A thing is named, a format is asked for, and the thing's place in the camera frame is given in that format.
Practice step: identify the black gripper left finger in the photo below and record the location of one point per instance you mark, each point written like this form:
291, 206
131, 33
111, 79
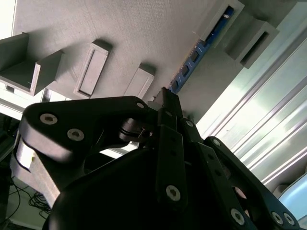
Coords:
84, 119

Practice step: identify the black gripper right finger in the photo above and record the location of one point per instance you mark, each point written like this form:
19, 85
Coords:
216, 167

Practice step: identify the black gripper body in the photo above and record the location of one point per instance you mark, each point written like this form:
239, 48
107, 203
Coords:
115, 203

